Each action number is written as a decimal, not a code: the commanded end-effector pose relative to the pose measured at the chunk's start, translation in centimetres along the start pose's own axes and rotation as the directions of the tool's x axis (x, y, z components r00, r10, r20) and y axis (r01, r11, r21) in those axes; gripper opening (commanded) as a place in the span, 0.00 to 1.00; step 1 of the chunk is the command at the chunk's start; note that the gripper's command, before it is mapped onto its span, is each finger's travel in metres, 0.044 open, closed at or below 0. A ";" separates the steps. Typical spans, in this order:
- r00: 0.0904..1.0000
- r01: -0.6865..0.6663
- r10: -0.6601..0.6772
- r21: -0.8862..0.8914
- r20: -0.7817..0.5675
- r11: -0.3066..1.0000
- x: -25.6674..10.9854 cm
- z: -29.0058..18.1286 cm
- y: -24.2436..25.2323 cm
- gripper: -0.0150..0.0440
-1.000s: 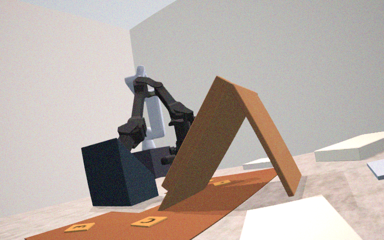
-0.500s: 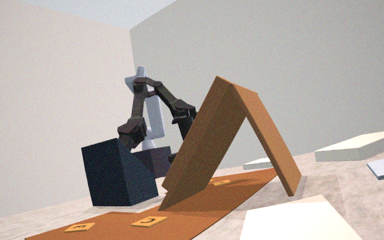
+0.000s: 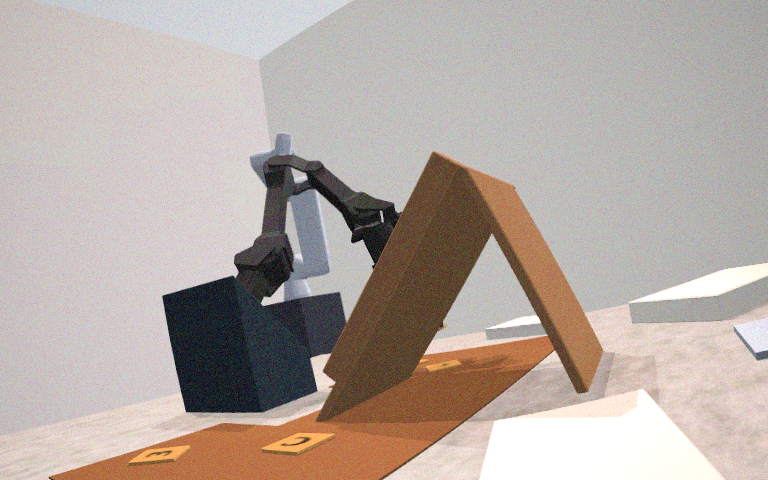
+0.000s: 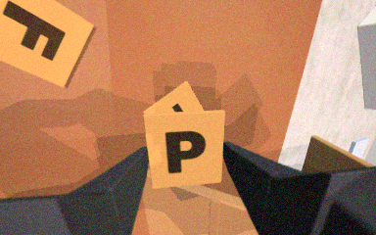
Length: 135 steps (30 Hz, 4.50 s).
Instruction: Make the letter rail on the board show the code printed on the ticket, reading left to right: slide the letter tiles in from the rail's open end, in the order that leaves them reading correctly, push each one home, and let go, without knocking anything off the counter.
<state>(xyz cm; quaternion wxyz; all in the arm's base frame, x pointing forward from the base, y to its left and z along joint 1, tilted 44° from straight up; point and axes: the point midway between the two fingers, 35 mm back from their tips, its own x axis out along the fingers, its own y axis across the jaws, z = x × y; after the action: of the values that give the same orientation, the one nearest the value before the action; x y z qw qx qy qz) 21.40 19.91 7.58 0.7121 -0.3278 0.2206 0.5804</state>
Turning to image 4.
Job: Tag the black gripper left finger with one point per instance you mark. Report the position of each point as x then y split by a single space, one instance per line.
106 205

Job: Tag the orange letter tile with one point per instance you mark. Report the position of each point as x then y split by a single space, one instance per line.
185 148
181 99
42 37

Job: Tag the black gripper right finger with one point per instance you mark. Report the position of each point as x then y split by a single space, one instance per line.
281 200

